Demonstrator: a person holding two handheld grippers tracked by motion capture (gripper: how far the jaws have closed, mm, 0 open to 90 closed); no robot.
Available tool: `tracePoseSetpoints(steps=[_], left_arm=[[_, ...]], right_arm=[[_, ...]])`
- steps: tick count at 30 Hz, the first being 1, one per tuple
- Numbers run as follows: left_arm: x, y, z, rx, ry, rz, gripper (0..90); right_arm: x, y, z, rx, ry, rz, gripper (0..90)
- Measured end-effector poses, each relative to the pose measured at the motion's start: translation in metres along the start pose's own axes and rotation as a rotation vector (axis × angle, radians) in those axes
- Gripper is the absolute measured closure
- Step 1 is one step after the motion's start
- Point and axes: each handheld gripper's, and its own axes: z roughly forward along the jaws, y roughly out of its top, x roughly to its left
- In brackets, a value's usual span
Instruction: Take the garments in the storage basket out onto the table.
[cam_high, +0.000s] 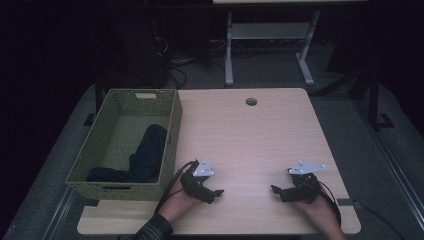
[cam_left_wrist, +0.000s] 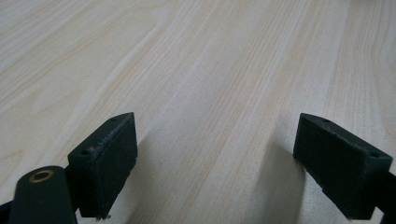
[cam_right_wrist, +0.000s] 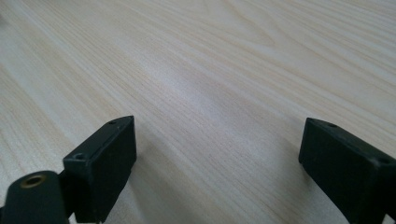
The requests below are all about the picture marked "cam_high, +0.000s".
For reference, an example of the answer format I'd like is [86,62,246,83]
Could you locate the person's left hand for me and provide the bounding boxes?
[158,176,202,224]

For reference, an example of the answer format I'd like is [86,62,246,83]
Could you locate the white metal table frame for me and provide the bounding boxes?
[224,10,322,88]

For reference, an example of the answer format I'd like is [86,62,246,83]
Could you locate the green woven basket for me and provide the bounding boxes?
[65,88,184,202]

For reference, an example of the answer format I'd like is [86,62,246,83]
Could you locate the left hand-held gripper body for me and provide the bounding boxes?
[180,157,216,203]

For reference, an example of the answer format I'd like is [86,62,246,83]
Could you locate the metal frame rail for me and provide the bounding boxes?
[41,187,80,240]
[352,98,424,231]

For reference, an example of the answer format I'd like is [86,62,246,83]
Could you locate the black metal post with foot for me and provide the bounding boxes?
[82,74,105,127]

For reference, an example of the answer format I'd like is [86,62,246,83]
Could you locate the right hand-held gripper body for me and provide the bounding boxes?
[287,159,327,204]

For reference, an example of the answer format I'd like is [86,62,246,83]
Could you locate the person's right hand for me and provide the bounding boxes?
[293,193,342,232]

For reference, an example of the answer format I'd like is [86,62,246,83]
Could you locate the dark navy cloth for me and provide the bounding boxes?
[86,124,168,184]

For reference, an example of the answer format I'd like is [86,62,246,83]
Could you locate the black metal stand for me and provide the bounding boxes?
[365,71,396,132]

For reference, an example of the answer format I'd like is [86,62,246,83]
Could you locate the thin black floor cable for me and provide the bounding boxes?
[353,201,406,240]

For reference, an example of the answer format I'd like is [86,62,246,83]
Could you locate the tangle of floor cables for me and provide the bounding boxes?
[151,16,229,90]

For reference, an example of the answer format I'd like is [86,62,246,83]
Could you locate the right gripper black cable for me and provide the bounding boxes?
[314,181,342,228]

